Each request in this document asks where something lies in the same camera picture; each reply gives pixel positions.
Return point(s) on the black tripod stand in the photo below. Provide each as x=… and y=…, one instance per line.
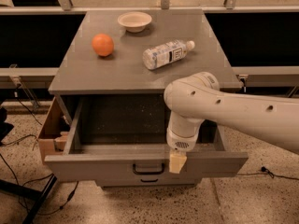
x=38, y=196

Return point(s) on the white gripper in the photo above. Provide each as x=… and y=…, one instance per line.
x=181, y=142

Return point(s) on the cardboard box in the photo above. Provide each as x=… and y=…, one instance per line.
x=53, y=135

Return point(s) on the orange fruit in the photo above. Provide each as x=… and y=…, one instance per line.
x=103, y=45

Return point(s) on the white paper bowl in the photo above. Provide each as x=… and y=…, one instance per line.
x=134, y=22

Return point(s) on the grey bottom drawer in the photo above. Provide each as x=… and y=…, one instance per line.
x=146, y=182

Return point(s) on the metal railing frame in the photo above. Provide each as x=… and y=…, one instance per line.
x=33, y=52

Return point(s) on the grey drawer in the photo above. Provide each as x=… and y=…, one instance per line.
x=146, y=182
x=124, y=137

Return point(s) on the clear plastic water bottle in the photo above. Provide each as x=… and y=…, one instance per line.
x=166, y=53

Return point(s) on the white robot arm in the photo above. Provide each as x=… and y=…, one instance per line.
x=197, y=98

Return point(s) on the grey drawer cabinet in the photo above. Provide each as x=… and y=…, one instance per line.
x=84, y=73

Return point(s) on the grey top drawer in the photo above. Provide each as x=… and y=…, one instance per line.
x=124, y=137

